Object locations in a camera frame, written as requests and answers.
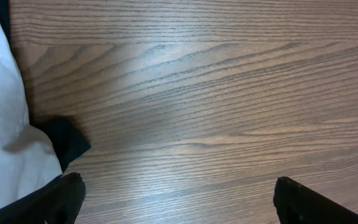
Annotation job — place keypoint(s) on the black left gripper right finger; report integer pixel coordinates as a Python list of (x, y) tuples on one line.
[(297, 204)]

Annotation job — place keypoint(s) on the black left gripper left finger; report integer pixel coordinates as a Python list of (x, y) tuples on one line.
[(59, 202)]

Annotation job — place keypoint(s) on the black folded garment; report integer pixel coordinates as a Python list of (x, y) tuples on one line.
[(65, 140)]

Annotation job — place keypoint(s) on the beige folded shorts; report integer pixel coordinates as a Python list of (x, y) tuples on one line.
[(8, 124)]

